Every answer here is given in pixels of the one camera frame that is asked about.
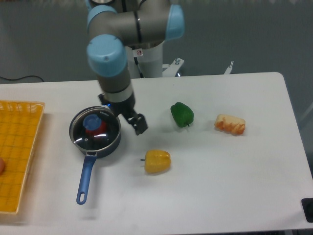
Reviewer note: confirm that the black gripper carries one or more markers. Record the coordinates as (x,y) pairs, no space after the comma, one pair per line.
(126,109)

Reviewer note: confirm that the glass pot lid blue knob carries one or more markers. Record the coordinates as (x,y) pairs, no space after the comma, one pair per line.
(91,118)

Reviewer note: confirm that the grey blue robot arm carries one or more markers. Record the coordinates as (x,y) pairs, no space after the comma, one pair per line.
(111,28)

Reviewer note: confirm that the red bell pepper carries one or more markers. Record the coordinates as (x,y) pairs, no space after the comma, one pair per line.
(102,129)

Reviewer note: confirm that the yellow bell pepper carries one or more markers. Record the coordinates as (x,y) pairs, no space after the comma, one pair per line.
(156,161)

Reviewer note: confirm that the green bell pepper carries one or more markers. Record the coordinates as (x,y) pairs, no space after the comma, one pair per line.
(182,114)

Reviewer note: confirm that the orange white bread piece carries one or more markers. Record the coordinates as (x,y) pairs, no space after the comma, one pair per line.
(231,124)

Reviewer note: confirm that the yellow woven basket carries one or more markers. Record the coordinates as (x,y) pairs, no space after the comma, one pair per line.
(19,124)

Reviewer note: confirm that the black table corner device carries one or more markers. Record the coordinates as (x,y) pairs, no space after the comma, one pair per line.
(307,204)

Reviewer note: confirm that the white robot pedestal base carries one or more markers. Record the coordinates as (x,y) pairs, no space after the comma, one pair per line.
(146,61)

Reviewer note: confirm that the dark pot blue handle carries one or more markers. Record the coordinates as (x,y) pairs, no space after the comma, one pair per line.
(89,160)

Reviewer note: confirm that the white table bracket right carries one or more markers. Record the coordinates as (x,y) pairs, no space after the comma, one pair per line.
(229,68)

